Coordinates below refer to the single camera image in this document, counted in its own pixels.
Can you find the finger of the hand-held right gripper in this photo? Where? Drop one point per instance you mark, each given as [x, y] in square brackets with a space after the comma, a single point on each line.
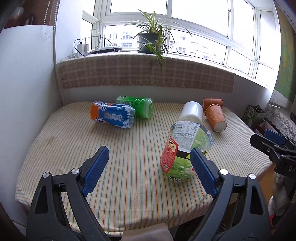
[262, 143]
[275, 137]

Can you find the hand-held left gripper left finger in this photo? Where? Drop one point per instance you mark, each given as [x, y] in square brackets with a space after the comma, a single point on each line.
[96, 165]

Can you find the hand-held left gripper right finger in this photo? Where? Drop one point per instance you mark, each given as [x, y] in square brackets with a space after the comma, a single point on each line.
[203, 170]

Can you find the orange paper cup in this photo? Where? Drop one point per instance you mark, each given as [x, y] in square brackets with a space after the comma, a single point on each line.
[211, 102]
[216, 117]

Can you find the white lace cloth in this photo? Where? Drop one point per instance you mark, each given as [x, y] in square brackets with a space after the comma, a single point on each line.
[282, 120]

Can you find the green paper bag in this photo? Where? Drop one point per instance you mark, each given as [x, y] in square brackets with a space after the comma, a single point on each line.
[253, 115]

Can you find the large green white-capped bottle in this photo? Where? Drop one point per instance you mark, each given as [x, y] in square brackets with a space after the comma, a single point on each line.
[196, 136]

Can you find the striped tablecloth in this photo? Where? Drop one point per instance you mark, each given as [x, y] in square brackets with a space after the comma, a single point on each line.
[127, 150]

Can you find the blue and orange bottle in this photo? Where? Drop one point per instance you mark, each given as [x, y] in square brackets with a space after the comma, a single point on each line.
[113, 114]

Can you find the small green bottle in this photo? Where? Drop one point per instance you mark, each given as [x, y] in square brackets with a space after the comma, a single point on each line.
[141, 106]

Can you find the white board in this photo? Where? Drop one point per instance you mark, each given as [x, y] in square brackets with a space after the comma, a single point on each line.
[25, 104]

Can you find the plaid beige cloth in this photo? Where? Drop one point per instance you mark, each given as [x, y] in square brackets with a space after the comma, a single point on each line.
[115, 71]

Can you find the white power strip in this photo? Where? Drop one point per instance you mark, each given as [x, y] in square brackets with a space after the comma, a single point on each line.
[79, 54]

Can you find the dark round tray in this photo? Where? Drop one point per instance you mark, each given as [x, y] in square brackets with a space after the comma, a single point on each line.
[106, 49]

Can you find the white charger plug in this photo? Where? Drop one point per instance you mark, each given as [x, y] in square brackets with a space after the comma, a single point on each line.
[83, 47]

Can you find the potted spider plant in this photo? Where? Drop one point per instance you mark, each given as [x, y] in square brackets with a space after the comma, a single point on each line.
[150, 42]

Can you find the green wall painting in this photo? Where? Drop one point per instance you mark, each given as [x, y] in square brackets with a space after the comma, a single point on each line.
[288, 58]

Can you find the white window frame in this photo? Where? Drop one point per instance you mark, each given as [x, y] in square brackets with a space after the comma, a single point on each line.
[231, 41]

